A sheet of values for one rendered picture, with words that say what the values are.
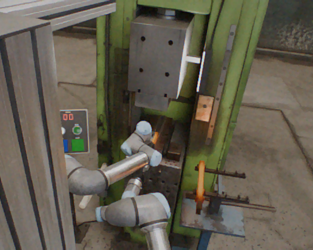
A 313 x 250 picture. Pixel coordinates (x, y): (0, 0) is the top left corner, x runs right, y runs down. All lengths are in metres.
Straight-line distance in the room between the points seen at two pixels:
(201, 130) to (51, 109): 1.59
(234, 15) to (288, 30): 6.34
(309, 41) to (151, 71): 6.81
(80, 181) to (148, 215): 0.30
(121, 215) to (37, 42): 0.90
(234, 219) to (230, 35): 1.11
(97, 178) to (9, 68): 0.91
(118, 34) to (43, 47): 1.44
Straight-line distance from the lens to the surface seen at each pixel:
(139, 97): 1.74
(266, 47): 7.96
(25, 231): 0.47
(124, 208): 1.17
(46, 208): 0.49
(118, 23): 1.79
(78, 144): 1.88
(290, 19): 7.93
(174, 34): 1.58
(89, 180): 1.20
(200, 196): 1.61
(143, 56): 1.64
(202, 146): 2.01
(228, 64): 1.75
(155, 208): 1.18
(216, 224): 1.88
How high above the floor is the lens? 2.11
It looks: 33 degrees down
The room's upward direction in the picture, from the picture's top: 6 degrees clockwise
